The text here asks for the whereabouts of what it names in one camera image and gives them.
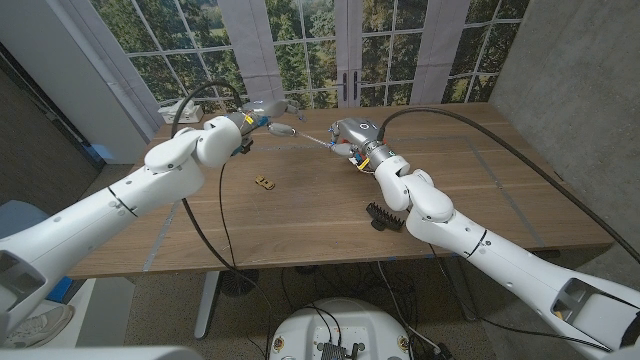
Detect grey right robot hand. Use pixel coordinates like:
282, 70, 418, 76
328, 117, 396, 171

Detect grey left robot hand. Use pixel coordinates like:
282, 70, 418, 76
238, 98, 307, 139

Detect clear plastic pipette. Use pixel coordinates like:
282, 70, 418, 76
292, 128, 334, 149

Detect black hairpin claw clip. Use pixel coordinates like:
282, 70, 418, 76
365, 201, 406, 232

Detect white power strip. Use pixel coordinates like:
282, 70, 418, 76
162, 102, 205, 125

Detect crumpled white tissue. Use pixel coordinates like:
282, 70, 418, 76
157, 97, 196, 119

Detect round black floor fan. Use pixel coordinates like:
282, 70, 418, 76
219, 269, 260, 297

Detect white metal table leg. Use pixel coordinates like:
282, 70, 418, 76
193, 270, 221, 340
444, 257, 476, 322

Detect white robot torso base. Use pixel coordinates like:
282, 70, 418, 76
268, 297, 414, 360

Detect blue-grey chair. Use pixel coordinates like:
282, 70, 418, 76
0, 199, 40, 241

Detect blue and black pads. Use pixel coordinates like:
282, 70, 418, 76
47, 277, 75, 304

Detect white robot chest cover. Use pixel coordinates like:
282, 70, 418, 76
0, 345, 204, 360

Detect white sneaker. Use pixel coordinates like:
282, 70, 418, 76
2, 304, 76, 350

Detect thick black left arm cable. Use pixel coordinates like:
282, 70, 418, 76
169, 81, 274, 351

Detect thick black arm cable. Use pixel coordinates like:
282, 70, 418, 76
378, 106, 640, 265
169, 81, 274, 351

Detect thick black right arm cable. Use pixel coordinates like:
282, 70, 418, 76
378, 106, 640, 265

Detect thin black left arm wire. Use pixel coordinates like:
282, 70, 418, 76
218, 162, 274, 359

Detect thin black arm wire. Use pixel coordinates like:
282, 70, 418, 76
428, 243, 614, 354
218, 162, 274, 359

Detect tangled black floor cables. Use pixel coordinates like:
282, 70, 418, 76
279, 259, 419, 314

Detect white floor cable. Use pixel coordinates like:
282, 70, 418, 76
375, 260, 444, 354

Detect thin black right arm wire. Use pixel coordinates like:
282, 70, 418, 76
428, 243, 614, 354

